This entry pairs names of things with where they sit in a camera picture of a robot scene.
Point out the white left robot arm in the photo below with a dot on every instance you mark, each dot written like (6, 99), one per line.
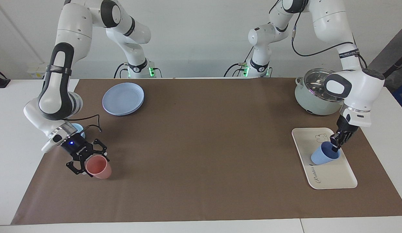
(330, 19)

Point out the pale blue plate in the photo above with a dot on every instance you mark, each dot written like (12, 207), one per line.
(123, 98)

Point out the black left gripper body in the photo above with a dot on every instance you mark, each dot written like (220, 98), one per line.
(346, 127)

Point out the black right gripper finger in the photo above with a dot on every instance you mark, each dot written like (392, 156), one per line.
(78, 168)
(102, 147)

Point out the black stand foot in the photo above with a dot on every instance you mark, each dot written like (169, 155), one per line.
(390, 72)
(0, 82)

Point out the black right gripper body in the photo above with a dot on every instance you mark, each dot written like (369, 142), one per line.
(79, 149)

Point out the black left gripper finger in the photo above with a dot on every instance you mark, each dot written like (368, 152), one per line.
(343, 140)
(335, 142)

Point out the glass pot lid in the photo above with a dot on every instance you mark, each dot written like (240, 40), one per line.
(314, 84)

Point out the mint green cooking pot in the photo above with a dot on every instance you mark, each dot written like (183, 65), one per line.
(309, 103)

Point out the cream rabbit print tray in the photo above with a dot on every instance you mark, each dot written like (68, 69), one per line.
(330, 176)

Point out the pink cup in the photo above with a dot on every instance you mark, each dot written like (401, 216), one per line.
(98, 166)

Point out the light blue bowl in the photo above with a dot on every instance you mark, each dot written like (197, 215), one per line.
(80, 129)

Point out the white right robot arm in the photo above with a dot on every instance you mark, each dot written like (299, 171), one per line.
(71, 29)

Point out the brown table mat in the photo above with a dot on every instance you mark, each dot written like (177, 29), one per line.
(204, 145)

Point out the blue ribbed cup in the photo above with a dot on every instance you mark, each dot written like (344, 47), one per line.
(320, 157)

